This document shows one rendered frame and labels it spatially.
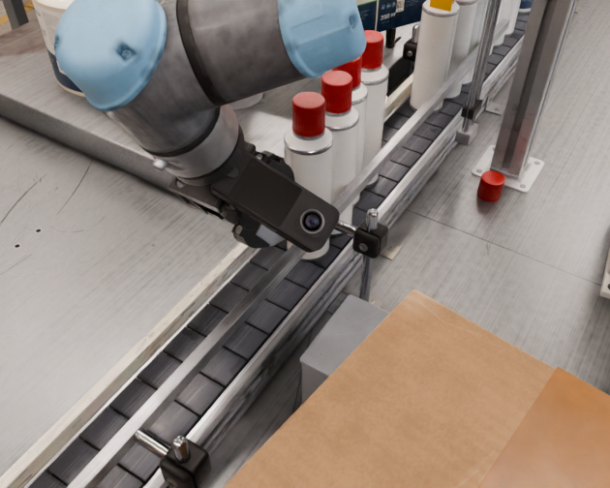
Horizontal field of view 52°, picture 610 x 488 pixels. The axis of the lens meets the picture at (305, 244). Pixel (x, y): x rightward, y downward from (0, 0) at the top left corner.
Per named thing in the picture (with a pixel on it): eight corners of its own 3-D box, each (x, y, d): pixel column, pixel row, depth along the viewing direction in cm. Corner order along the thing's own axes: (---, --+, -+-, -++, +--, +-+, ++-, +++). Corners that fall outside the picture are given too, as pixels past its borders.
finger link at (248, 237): (270, 214, 67) (241, 181, 59) (284, 221, 66) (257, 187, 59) (249, 253, 66) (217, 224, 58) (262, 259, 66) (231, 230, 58)
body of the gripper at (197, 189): (228, 150, 66) (176, 86, 55) (295, 177, 63) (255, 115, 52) (192, 212, 65) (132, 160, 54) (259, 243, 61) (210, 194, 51)
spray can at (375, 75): (354, 161, 88) (364, 21, 74) (385, 175, 86) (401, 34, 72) (332, 178, 85) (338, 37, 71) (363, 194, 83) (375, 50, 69)
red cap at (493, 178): (504, 193, 91) (509, 175, 89) (494, 205, 89) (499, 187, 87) (483, 184, 93) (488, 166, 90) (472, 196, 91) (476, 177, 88)
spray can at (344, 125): (320, 205, 81) (323, 61, 67) (357, 216, 80) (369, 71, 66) (304, 230, 78) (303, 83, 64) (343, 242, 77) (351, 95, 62)
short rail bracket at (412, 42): (404, 82, 114) (412, 19, 105) (436, 92, 111) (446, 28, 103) (396, 90, 112) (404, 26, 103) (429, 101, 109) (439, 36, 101)
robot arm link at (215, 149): (238, 87, 48) (185, 177, 46) (259, 118, 52) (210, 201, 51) (164, 62, 51) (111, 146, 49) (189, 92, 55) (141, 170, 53)
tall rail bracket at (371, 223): (327, 287, 78) (331, 183, 67) (379, 311, 75) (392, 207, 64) (314, 303, 76) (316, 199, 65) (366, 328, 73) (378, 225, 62)
